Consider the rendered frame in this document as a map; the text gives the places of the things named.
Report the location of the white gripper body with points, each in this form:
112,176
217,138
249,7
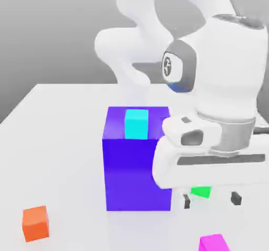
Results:
168,171

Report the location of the small green cube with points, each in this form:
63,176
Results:
201,192

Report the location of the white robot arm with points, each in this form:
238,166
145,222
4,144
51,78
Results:
227,65

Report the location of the small magenta cube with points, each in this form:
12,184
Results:
212,243

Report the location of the small orange cube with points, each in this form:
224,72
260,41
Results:
35,225

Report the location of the small cyan cube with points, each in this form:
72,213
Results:
136,126

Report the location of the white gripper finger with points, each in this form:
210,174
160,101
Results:
235,198
186,201

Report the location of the large blue box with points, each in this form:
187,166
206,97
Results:
130,171

